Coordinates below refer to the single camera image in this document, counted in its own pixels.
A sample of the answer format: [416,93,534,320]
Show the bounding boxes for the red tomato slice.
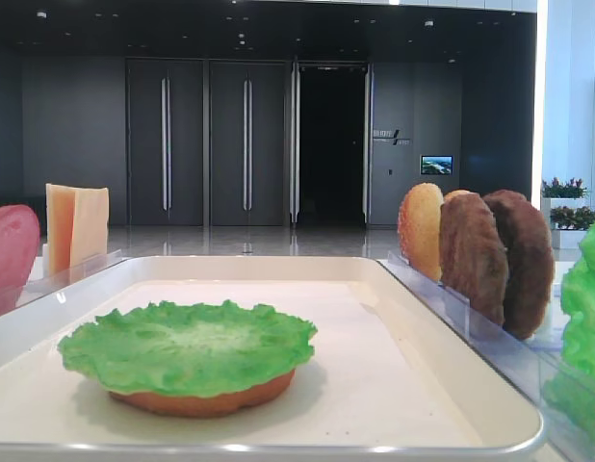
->
[0,204,40,316]

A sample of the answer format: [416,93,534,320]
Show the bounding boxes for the green lettuce leaf on tray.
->
[58,300,318,398]

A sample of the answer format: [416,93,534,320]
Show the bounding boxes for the brown meat patty left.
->
[439,192,508,325]

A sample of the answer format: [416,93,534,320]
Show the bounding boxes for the brown meat patty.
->
[439,192,508,325]
[483,190,555,340]

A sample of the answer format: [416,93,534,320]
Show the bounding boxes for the pale yellow cheese slice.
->
[70,188,110,267]

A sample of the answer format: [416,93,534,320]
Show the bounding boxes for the brown meat patty right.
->
[483,190,555,340]

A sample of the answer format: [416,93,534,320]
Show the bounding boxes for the orange cheese slice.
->
[45,184,75,275]

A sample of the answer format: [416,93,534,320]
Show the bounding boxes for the green lettuce leaf in rack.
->
[543,223,595,436]

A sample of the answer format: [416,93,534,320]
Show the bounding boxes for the golden bun slice left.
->
[398,183,444,282]

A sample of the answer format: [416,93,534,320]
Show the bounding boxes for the dark double door middle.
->
[210,62,285,226]

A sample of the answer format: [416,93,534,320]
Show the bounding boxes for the dark double door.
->
[128,60,203,226]
[210,62,285,226]

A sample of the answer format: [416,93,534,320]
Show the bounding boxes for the white rectangular tray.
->
[0,256,546,461]

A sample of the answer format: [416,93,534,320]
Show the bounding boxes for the dark double door left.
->
[128,60,203,226]

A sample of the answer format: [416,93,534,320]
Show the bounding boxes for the bottom bun slice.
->
[109,370,296,419]

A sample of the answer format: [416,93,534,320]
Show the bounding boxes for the clear acrylic rack right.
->
[381,251,595,461]

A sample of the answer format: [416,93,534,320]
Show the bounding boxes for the clear acrylic rack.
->
[381,251,595,461]
[0,250,125,317]

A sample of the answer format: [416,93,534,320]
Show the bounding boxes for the flower planter boxes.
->
[541,177,595,250]

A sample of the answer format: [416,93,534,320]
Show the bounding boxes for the clear acrylic rack left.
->
[0,250,125,317]

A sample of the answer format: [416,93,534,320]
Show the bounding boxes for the wall display screen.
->
[420,156,453,175]

